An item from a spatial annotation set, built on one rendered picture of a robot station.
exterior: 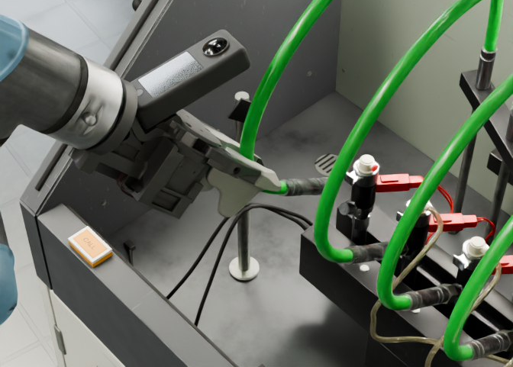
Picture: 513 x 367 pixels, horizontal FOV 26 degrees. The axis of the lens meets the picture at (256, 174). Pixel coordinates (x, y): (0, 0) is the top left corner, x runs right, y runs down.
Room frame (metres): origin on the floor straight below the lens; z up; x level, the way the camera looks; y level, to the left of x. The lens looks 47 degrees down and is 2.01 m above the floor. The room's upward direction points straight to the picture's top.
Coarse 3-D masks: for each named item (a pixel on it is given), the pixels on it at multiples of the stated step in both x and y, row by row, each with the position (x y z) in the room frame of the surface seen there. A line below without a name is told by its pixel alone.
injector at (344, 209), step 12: (360, 180) 0.84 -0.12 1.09; (372, 180) 0.84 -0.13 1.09; (360, 192) 0.84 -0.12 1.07; (372, 192) 0.84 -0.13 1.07; (348, 204) 0.83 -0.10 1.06; (360, 204) 0.84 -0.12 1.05; (372, 204) 0.84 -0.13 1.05; (360, 216) 0.84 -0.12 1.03; (360, 228) 0.84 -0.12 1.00; (360, 240) 0.84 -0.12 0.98
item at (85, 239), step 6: (84, 234) 0.87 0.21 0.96; (90, 234) 0.87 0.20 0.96; (78, 240) 0.86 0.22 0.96; (84, 240) 0.86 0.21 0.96; (90, 240) 0.86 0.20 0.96; (96, 240) 0.86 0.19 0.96; (72, 246) 0.86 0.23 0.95; (84, 246) 0.85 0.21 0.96; (90, 246) 0.85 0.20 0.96; (96, 246) 0.85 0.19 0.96; (102, 246) 0.85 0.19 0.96; (78, 252) 0.85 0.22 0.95; (90, 252) 0.84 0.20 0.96; (96, 252) 0.84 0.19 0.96; (102, 252) 0.84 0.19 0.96; (84, 258) 0.84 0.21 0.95; (102, 258) 0.84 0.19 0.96; (90, 264) 0.83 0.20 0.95; (96, 264) 0.83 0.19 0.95
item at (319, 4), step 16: (320, 0) 0.79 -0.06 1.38; (496, 0) 0.98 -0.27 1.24; (304, 16) 0.79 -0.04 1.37; (496, 16) 0.98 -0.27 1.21; (304, 32) 0.78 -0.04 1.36; (496, 32) 0.98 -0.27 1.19; (288, 48) 0.77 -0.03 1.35; (496, 48) 0.99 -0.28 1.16; (272, 64) 0.76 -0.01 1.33; (272, 80) 0.75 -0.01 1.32; (256, 96) 0.75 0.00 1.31; (256, 112) 0.74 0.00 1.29; (256, 128) 0.74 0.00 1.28; (240, 144) 0.74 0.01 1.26; (272, 192) 0.75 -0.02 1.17
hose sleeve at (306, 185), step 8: (288, 184) 0.77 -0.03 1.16; (296, 184) 0.78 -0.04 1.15; (304, 184) 0.78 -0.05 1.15; (312, 184) 0.79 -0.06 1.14; (320, 184) 0.80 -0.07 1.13; (288, 192) 0.76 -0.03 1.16; (296, 192) 0.77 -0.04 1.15; (304, 192) 0.78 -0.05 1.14; (312, 192) 0.79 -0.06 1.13; (320, 192) 0.79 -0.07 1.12
